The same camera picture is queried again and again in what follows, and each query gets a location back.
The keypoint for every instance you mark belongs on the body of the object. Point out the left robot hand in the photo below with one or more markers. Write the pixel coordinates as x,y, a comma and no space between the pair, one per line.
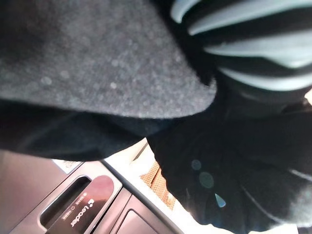
246,36

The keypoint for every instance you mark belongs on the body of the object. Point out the black garment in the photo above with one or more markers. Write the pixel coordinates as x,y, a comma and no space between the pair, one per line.
226,156

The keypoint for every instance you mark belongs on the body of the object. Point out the dark grey speckled garment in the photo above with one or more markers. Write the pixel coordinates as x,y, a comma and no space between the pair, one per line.
92,73

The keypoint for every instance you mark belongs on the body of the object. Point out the orange woven basket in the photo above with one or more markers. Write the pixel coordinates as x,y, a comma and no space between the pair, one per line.
159,186

